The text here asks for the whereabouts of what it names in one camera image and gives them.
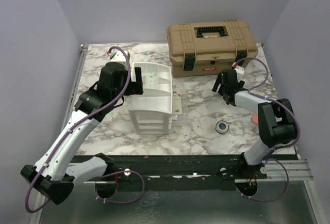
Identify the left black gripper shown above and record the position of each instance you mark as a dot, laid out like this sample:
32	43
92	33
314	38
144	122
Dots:
136	86

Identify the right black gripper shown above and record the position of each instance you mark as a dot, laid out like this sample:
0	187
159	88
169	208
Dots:
217	83

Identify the white plastic drawer organizer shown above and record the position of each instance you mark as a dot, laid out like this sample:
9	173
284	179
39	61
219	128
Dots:
151	112

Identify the small cream sachet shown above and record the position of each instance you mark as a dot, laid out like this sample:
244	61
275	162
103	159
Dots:
177	104

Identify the pink round makeup sponge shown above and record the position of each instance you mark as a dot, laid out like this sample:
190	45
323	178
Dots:
254	119

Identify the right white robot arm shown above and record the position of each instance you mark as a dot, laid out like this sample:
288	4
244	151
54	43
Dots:
277	126

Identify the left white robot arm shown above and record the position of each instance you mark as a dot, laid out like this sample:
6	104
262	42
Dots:
51	175

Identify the round compact with lid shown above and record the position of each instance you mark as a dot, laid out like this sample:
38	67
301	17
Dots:
221	127

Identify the tan plastic toolbox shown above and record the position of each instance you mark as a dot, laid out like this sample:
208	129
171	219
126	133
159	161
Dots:
197	49

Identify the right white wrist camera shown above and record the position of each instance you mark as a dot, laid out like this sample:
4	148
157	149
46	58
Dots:
239	69

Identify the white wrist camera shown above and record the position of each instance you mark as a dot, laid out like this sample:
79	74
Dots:
117	56
239	69

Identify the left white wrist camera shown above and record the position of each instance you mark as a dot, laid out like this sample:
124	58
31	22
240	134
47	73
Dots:
117	56

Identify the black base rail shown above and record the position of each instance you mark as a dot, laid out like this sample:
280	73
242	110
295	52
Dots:
178	172

